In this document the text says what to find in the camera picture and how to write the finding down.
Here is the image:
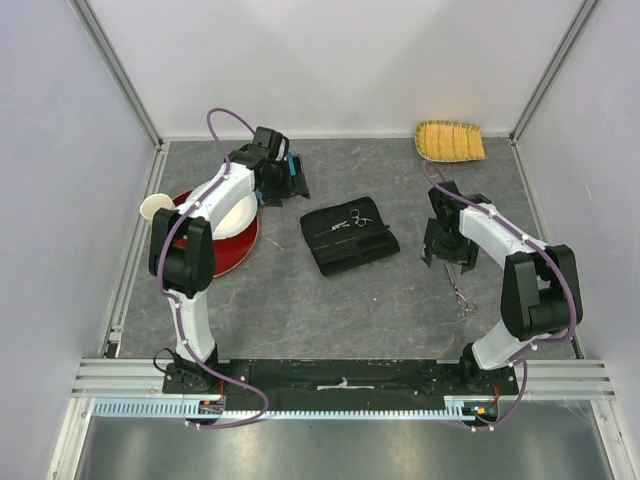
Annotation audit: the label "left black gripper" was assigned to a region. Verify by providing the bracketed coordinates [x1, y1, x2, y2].
[259, 156, 310, 208]

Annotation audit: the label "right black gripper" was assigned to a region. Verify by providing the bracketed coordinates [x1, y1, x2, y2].
[420, 218, 480, 273]

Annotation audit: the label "silver thinning scissors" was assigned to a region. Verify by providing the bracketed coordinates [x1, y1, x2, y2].
[444, 263, 477, 318]

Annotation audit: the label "silver scissors with black blades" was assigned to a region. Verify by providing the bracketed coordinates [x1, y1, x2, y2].
[329, 208, 373, 232]

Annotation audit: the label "black zipper tool case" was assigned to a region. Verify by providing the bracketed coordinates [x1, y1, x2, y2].
[300, 196, 400, 277]

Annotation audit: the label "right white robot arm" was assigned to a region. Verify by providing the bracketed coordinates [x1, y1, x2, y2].
[421, 181, 583, 394]

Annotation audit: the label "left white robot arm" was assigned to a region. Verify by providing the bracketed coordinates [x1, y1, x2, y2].
[149, 127, 310, 393]

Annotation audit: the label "teal dotted plate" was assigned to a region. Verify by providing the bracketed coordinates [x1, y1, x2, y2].
[254, 155, 295, 205]

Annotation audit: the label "white paper plate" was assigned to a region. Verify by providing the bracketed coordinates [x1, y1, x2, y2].
[212, 193, 258, 240]

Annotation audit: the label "red round plate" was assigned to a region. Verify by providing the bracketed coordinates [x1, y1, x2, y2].
[172, 188, 261, 279]

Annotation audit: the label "woven bamboo basket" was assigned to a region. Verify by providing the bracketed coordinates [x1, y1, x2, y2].
[414, 120, 487, 163]

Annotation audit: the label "cream yellow mug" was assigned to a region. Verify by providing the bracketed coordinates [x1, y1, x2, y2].
[139, 193, 176, 225]

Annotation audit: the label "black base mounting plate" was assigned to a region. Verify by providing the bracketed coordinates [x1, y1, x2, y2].
[162, 357, 517, 412]

